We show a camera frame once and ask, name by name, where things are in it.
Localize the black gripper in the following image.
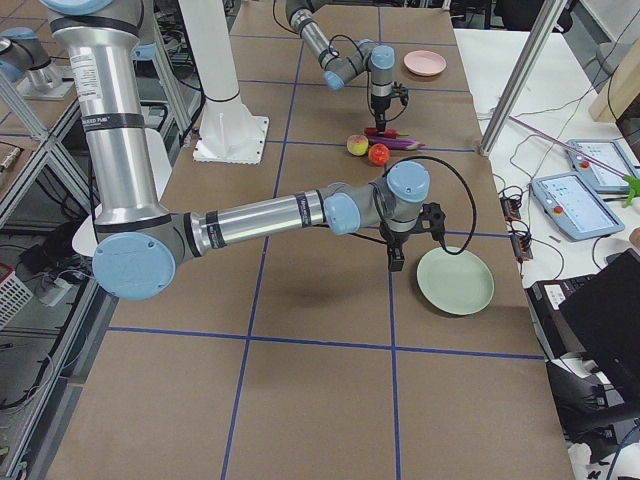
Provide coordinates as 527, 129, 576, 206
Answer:
379, 203, 446, 272
369, 82, 409, 134

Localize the red chili pepper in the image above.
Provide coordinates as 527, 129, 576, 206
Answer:
364, 127, 399, 138

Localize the red orange pomegranate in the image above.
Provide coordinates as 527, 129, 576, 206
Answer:
367, 143, 391, 167

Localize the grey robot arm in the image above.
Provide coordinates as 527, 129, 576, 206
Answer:
285, 1, 409, 133
46, 1, 445, 300

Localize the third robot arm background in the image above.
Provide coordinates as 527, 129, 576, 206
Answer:
1, 27, 73, 101

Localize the purple eggplant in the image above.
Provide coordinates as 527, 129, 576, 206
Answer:
367, 136, 426, 151

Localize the yellow pink peach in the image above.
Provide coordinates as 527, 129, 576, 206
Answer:
346, 135, 369, 157

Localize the mint green plate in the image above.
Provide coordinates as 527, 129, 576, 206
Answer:
416, 249, 495, 316

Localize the pink plate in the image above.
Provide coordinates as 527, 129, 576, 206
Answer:
403, 50, 447, 77

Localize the near blue teach pendant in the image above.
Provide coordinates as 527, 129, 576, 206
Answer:
531, 172, 625, 241

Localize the blue teach pendant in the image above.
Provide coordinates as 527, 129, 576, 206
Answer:
531, 172, 625, 241
567, 139, 639, 194

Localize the black laptop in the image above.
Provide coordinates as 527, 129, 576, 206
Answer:
526, 249, 639, 399

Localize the far blue teach pendant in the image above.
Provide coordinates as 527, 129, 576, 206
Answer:
567, 139, 639, 194

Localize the white plastic chair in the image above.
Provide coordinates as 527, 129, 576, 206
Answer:
71, 134, 174, 261

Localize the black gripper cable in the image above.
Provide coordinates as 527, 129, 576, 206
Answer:
327, 33, 376, 76
374, 156, 475, 256

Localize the aluminium frame post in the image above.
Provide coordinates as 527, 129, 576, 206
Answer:
478, 1, 571, 157

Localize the white wire basket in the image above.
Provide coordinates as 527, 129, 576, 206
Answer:
0, 263, 33, 329

